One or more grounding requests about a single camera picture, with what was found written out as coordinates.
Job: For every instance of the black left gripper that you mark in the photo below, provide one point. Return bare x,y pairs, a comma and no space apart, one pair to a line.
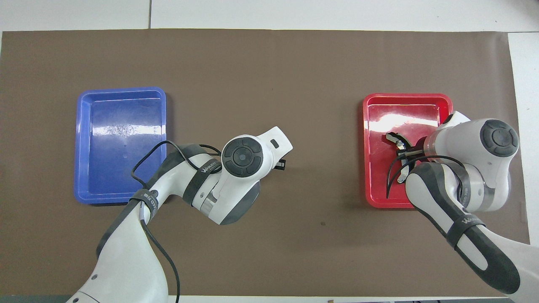
281,164

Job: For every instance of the red plastic tray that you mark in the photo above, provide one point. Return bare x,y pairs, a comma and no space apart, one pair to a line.
379,176

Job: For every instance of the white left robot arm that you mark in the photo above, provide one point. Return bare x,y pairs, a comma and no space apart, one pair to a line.
126,261

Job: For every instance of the brown table mat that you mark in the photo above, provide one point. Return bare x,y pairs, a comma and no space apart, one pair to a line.
294,75

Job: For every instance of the blue plastic tray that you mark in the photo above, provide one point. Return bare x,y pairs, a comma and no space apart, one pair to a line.
113,139

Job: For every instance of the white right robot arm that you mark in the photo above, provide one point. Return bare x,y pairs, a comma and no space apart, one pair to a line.
463,139

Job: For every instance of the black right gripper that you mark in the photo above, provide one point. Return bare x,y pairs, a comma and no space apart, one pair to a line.
417,153

